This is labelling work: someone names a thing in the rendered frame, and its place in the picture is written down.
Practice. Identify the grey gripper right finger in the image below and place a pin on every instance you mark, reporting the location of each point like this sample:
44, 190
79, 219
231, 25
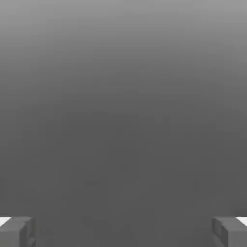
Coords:
231, 233

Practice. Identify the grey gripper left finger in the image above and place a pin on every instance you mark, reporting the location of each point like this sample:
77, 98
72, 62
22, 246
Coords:
15, 232

